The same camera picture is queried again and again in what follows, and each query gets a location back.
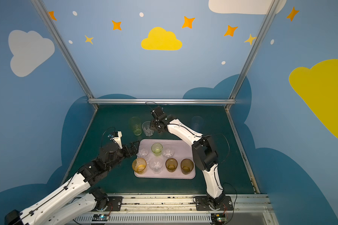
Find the aluminium right frame post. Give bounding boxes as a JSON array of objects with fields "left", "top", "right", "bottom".
[{"left": 225, "top": 0, "right": 281, "bottom": 112}]

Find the tall green tumbler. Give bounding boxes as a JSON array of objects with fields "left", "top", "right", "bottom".
[{"left": 129, "top": 117, "right": 142, "bottom": 136}]

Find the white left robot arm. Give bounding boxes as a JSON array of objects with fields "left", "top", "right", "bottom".
[{"left": 4, "top": 141, "right": 140, "bottom": 225}]

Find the pink plastic tray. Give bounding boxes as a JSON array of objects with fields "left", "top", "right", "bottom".
[{"left": 134, "top": 139, "right": 196, "bottom": 180}]

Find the frosted blue tall tumbler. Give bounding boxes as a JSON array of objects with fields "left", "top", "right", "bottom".
[{"left": 190, "top": 116, "right": 204, "bottom": 133}]

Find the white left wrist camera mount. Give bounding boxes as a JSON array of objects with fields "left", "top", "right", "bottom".
[{"left": 108, "top": 131, "right": 123, "bottom": 149}]

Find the green circuit board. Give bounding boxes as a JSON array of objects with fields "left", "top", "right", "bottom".
[
  {"left": 211, "top": 214, "right": 227, "bottom": 225},
  {"left": 92, "top": 214, "right": 110, "bottom": 222}
]

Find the short yellow amber glass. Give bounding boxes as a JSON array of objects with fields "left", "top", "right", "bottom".
[{"left": 132, "top": 158, "right": 147, "bottom": 174}]

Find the short brown textured cup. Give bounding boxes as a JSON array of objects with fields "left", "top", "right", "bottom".
[{"left": 165, "top": 158, "right": 178, "bottom": 172}]

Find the dark brown textured tall cup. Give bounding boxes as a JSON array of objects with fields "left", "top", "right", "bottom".
[{"left": 180, "top": 158, "right": 194, "bottom": 175}]

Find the aluminium left frame post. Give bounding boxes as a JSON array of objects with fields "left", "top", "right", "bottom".
[{"left": 31, "top": 0, "right": 95, "bottom": 100}]

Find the aluminium back frame rail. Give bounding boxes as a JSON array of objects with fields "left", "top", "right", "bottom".
[{"left": 88, "top": 98, "right": 236, "bottom": 105}]

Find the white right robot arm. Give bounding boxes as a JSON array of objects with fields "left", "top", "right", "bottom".
[{"left": 150, "top": 106, "right": 225, "bottom": 210}]

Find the right green circuit board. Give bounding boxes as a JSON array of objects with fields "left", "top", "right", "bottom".
[{"left": 211, "top": 214, "right": 227, "bottom": 225}]

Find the short green glass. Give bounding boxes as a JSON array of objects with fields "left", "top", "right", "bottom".
[{"left": 151, "top": 143, "right": 163, "bottom": 157}]

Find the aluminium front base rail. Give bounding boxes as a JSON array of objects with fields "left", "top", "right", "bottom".
[{"left": 68, "top": 194, "right": 279, "bottom": 225}]

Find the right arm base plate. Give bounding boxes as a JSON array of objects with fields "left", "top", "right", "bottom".
[{"left": 193, "top": 196, "right": 234, "bottom": 211}]

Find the aluminium frame post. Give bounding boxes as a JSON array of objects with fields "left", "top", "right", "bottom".
[
  {"left": 225, "top": 0, "right": 281, "bottom": 112},
  {"left": 31, "top": 0, "right": 95, "bottom": 100}
]

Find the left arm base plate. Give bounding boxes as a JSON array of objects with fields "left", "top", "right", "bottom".
[{"left": 94, "top": 196, "right": 123, "bottom": 212}]

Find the clear faceted glass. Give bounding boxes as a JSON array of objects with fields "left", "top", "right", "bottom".
[
  {"left": 161, "top": 147, "right": 175, "bottom": 158},
  {"left": 142, "top": 121, "right": 154, "bottom": 137},
  {"left": 149, "top": 158, "right": 163, "bottom": 173},
  {"left": 137, "top": 148, "right": 150, "bottom": 161}
]

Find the left green circuit board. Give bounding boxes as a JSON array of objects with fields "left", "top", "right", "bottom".
[{"left": 92, "top": 214, "right": 110, "bottom": 222}]

